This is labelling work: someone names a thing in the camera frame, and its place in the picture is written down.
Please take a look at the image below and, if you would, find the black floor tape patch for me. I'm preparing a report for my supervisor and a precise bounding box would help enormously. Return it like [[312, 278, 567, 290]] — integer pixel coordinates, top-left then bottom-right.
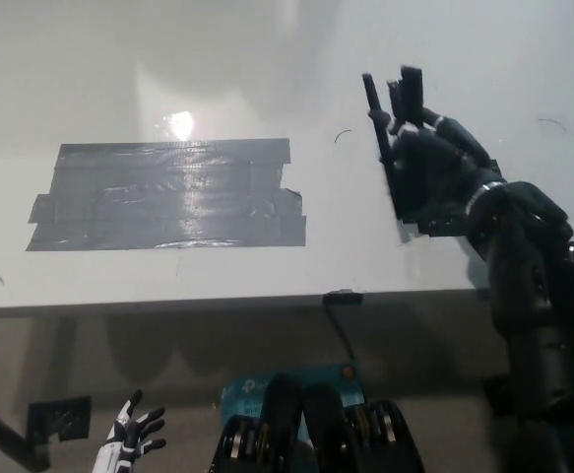
[[27, 395, 94, 443]]

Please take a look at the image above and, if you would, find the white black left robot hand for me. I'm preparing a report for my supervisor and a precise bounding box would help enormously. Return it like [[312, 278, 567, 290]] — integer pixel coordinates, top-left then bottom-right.
[[91, 388, 167, 473]]

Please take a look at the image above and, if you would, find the grey duct tape patch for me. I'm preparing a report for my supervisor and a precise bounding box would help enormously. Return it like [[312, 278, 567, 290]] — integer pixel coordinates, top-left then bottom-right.
[[24, 138, 308, 253]]

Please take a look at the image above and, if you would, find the black cable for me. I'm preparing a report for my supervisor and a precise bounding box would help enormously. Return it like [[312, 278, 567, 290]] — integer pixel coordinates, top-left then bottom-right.
[[323, 300, 357, 366]]

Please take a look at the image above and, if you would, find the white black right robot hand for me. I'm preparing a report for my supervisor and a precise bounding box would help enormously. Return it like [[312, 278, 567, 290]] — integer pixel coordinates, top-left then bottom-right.
[[368, 105, 508, 233]]

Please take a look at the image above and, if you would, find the black diagonal metal bar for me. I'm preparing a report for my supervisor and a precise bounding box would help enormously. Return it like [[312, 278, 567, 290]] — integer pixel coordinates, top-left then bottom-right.
[[0, 394, 52, 472]]

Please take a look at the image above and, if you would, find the teal router box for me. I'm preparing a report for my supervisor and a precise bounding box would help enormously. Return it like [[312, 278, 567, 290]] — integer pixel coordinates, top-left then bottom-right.
[[219, 363, 368, 444]]

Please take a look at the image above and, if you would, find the black tape spot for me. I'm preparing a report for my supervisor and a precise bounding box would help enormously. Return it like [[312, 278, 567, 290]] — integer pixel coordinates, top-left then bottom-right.
[[394, 194, 473, 243]]

